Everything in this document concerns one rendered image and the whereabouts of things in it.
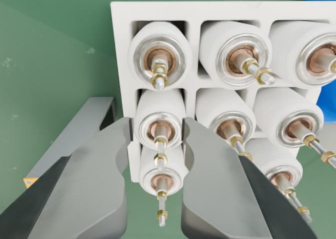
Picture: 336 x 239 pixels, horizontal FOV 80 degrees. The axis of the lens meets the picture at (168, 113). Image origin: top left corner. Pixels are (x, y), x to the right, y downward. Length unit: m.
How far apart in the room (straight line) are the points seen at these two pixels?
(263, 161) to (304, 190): 0.55
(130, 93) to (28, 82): 0.36
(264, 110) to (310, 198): 0.67
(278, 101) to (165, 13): 0.25
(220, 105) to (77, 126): 0.30
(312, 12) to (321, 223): 0.96
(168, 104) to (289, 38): 0.21
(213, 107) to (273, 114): 0.11
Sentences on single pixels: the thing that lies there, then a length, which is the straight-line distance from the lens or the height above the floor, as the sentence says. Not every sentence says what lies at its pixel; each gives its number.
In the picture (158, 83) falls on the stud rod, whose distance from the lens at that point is 0.20.
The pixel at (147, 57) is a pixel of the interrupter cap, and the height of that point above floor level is 0.25.
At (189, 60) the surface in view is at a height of 0.25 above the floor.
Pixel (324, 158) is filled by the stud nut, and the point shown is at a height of 0.33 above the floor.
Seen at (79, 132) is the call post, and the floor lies 0.19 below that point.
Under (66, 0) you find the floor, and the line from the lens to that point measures 0.59.
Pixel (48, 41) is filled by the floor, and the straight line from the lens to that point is 0.62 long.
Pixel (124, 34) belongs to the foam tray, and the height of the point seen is 0.18.
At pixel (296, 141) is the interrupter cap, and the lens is 0.43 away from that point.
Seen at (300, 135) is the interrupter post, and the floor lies 0.27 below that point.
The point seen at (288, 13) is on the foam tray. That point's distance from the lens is 0.41.
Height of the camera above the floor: 0.54
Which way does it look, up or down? 62 degrees down
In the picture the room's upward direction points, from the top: 177 degrees clockwise
